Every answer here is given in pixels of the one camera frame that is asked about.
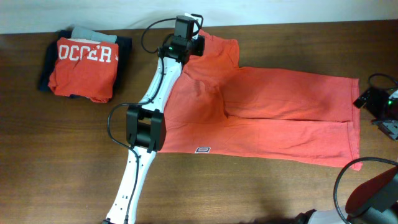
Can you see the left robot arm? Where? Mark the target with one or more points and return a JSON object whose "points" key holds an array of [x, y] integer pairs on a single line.
{"points": [[145, 120]]}

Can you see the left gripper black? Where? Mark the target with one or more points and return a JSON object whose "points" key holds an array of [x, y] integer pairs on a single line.
{"points": [[198, 48]]}

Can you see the salmon red t-shirt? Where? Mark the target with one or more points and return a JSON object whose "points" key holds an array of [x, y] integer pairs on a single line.
{"points": [[218, 107]]}

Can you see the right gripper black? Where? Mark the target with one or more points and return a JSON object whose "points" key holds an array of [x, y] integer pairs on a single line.
{"points": [[372, 106]]}

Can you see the folded grey garment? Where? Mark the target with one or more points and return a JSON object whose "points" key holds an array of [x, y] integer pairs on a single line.
{"points": [[83, 33]]}

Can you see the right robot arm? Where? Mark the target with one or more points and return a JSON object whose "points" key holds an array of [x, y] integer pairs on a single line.
{"points": [[374, 201]]}

